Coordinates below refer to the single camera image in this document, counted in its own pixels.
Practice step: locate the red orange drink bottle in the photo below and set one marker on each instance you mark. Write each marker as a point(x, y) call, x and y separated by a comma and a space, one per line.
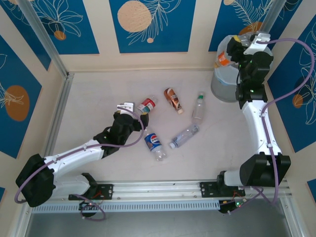
point(222, 58)

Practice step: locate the red label bottle red cap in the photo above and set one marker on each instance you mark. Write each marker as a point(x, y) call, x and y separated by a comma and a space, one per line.
point(147, 103)

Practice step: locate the Pepsi plastic bottle blue cap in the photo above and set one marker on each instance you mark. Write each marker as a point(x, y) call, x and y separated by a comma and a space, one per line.
point(152, 142)

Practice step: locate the brown coffee drink bottle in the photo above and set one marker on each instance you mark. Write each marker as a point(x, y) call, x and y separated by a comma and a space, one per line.
point(172, 98)

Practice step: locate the clear water bottle white cap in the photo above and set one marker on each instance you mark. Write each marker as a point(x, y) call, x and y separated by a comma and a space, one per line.
point(182, 137)

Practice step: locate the clear bottle green neck band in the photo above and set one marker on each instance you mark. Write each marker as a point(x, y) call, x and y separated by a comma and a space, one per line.
point(198, 112)

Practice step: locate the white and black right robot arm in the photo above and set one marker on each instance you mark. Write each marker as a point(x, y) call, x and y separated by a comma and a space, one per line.
point(256, 128)

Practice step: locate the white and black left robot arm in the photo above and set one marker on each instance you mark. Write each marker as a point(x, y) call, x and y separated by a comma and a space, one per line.
point(74, 158)

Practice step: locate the grey round waste bin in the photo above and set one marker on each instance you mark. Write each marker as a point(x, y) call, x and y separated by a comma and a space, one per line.
point(222, 91)

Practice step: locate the left circuit board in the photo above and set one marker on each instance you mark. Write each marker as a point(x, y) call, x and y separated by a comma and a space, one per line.
point(90, 204)

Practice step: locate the circuit board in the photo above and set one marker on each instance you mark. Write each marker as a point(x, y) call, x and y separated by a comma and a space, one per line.
point(230, 206)
point(90, 204)

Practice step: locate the grey metal lower panel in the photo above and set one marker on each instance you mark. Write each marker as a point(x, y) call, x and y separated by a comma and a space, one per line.
point(158, 224)

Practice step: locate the right circuit board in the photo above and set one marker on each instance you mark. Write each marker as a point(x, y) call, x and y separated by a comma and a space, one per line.
point(230, 206)

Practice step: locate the aluminium frame post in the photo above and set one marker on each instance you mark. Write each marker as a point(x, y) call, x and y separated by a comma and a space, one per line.
point(273, 14)
point(48, 47)

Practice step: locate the aluminium side rail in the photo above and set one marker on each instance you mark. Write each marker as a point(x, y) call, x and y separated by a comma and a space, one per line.
point(63, 98)

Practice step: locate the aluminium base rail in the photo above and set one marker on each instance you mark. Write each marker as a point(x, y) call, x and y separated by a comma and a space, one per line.
point(158, 190)

